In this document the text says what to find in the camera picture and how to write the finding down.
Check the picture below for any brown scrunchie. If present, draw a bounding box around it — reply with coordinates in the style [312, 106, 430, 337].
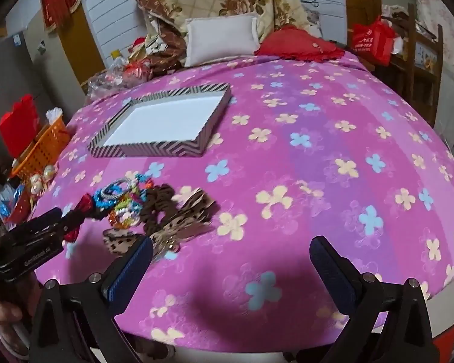
[142, 183, 177, 235]

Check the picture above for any red shopping bag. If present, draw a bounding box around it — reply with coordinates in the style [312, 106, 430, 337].
[348, 15, 400, 67]

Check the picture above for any leopard print scrunchie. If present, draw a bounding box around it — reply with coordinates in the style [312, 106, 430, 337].
[101, 228, 146, 255]

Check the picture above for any clear plastic bag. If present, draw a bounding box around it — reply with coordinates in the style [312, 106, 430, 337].
[85, 62, 152, 101]

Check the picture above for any grey refrigerator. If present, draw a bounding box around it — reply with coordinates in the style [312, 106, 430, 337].
[0, 30, 57, 148]

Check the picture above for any striped shallow box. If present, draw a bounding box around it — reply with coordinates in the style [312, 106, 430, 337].
[88, 82, 232, 158]

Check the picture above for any blue bead bracelet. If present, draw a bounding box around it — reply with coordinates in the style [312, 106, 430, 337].
[97, 183, 131, 211]

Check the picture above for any plastic bottle with yellow cap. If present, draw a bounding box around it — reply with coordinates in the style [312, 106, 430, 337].
[108, 49, 129, 76]

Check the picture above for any silver mesh bracelet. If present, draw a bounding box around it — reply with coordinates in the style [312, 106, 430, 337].
[101, 177, 137, 199]

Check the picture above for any red cushion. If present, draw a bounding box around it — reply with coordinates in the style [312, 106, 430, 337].
[254, 26, 347, 62]

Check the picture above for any blue foil packet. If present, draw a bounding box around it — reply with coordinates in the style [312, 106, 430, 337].
[0, 185, 28, 224]

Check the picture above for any pink floral blanket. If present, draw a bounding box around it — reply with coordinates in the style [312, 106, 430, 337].
[32, 51, 454, 352]

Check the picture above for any white pillow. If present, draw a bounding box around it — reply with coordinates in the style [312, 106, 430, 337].
[184, 12, 260, 68]

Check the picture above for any orange plastic basket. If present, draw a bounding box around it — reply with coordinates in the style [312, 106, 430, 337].
[9, 117, 72, 180]

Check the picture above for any white panelled headboard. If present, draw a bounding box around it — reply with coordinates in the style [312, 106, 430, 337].
[81, 0, 350, 69]

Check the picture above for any wooden shelf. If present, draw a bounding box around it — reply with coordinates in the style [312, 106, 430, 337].
[374, 4, 445, 129]

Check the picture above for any leopard print hair bow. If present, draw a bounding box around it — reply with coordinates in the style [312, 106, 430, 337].
[150, 187, 221, 255]

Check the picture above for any red scrunchie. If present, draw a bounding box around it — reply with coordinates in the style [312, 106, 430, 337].
[62, 194, 96, 243]

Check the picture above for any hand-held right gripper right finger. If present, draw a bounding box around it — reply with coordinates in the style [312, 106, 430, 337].
[295, 235, 439, 363]

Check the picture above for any person's left hand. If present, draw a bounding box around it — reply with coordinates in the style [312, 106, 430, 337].
[0, 274, 38, 345]

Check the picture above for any multicoloured bead bracelet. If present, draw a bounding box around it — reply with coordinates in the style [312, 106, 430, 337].
[115, 193, 146, 220]

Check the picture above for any red wrapped packet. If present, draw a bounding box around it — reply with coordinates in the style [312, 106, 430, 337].
[124, 62, 153, 83]

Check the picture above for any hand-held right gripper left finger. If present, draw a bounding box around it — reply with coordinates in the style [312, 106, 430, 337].
[28, 236, 154, 363]

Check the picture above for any pile of wrapped candies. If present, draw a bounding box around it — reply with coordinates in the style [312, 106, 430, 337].
[28, 164, 57, 197]

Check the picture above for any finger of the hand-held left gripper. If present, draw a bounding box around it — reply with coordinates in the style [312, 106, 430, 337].
[61, 221, 84, 240]
[34, 207, 86, 227]

